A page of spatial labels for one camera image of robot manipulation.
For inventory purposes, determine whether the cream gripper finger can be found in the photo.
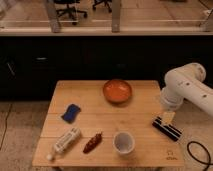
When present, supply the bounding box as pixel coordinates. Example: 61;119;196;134
162;111;175;125

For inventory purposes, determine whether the blue sponge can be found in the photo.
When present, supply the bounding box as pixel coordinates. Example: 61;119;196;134
61;104;81;123

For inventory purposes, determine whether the white tube bottle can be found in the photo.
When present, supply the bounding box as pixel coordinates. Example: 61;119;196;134
46;127;81;161

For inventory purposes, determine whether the dark cabinet counter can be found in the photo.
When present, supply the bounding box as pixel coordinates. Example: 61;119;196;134
0;35;213;100

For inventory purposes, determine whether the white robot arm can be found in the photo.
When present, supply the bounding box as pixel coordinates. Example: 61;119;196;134
160;63;213;125

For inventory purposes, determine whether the white ceramic cup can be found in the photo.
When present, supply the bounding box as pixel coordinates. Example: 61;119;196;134
113;132;135;155

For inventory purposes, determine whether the black cable on floor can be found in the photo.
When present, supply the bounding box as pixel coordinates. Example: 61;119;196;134
186;140;213;171

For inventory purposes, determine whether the brown dried chili pepper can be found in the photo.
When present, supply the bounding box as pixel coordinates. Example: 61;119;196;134
83;133;102;154

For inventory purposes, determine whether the black office chair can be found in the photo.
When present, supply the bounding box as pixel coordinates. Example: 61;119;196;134
92;0;113;14
53;0;88;25

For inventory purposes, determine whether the orange ceramic bowl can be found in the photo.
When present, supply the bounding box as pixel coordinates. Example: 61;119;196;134
103;79;132;103

